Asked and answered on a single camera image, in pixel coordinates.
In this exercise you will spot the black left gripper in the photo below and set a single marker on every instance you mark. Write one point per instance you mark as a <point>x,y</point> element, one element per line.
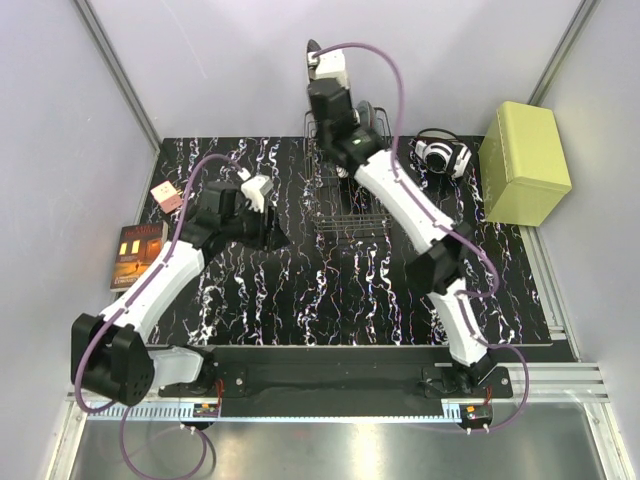
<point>270,223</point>

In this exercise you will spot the light teal plate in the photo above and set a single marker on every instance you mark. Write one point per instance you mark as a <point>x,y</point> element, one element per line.
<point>366,114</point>

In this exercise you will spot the brown cream checkered plate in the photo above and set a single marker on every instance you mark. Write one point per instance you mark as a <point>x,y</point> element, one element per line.
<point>312,58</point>

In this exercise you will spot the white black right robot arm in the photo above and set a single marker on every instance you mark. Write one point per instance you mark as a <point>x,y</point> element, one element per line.
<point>440,244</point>

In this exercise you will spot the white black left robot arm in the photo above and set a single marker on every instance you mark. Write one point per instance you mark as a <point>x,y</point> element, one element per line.
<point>109,355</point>

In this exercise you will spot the pink cube socket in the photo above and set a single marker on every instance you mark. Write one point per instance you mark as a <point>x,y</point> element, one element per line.
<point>167,196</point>

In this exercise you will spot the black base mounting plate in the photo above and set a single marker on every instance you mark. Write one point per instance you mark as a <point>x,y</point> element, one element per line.
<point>405,384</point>

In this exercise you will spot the dark cover book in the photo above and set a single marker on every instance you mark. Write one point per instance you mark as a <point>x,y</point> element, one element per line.
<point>138,247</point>

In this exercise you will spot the black white headphones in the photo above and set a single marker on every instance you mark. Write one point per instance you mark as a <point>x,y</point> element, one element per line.
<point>443,152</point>

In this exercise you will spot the yellow green box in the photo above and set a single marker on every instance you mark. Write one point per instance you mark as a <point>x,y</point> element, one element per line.
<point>523,169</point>

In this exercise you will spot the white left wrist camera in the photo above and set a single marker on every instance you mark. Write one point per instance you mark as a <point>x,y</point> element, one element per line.
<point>255,189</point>

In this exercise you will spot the dark wire dish rack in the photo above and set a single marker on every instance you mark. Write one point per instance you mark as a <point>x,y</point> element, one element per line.
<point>338,204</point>

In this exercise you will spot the aluminium rail frame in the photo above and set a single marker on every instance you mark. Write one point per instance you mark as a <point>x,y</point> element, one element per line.
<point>356,421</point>

